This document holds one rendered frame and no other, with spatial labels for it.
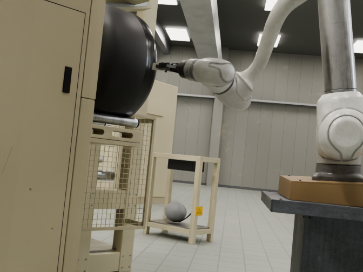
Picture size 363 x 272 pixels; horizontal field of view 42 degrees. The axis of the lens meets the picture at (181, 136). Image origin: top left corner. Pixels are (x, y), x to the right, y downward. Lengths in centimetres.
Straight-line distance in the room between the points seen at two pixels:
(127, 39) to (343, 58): 96
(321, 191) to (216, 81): 54
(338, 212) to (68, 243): 82
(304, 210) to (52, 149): 78
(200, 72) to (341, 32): 52
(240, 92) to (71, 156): 75
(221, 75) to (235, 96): 15
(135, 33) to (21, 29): 91
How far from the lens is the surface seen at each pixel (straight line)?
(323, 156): 173
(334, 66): 158
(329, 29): 160
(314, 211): 154
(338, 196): 162
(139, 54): 214
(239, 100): 188
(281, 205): 152
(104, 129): 213
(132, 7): 291
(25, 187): 135
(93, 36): 147
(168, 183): 488
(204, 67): 177
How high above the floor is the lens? 74
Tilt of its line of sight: 3 degrees up
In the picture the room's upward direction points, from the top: 6 degrees clockwise
